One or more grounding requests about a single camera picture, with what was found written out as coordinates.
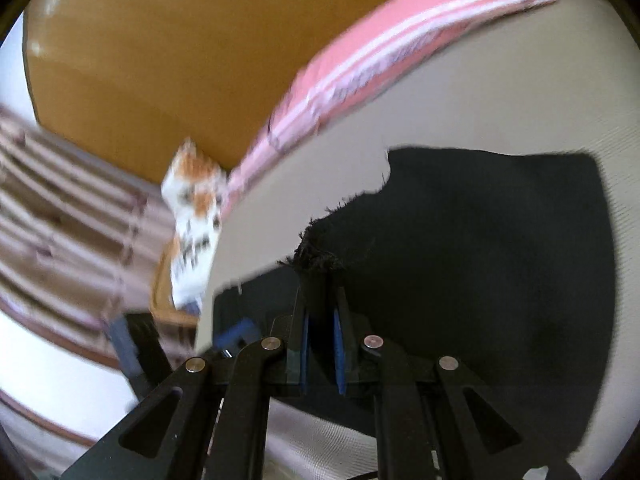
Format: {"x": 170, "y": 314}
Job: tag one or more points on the striped curtain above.
{"x": 65, "y": 240}

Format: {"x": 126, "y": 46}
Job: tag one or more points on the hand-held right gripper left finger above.
{"x": 304, "y": 355}

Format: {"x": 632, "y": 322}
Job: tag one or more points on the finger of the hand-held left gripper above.
{"x": 237, "y": 334}
{"x": 132, "y": 350}

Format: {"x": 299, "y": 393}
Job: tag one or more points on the black pants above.
{"x": 475, "y": 270}

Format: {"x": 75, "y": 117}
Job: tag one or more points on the rattan chair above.
{"x": 167, "y": 305}

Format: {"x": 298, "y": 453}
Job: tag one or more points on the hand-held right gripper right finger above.
{"x": 340, "y": 355}

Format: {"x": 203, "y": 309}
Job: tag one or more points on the white waffle blanket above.
{"x": 320, "y": 445}

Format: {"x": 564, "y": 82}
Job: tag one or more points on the wooden headboard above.
{"x": 160, "y": 60}

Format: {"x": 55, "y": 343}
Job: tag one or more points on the floral pillow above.
{"x": 195, "y": 230}

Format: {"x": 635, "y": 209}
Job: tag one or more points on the pink striped pillow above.
{"x": 380, "y": 65}

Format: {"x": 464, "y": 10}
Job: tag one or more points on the beige bed sheet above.
{"x": 475, "y": 90}

